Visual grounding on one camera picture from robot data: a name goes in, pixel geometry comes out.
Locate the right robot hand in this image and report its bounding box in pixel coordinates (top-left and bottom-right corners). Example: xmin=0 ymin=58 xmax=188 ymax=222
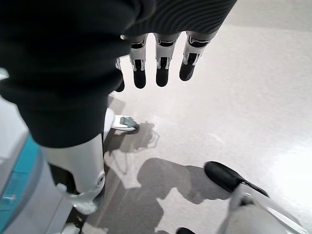
xmin=0 ymin=0 xmax=238 ymax=215

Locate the white drawer blue handle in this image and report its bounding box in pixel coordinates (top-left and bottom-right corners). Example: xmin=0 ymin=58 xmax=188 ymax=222
xmin=0 ymin=69 xmax=81 ymax=234

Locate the white medical cart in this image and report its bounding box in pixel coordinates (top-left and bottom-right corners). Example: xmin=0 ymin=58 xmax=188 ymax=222
xmin=103 ymin=108 xmax=117 ymax=137

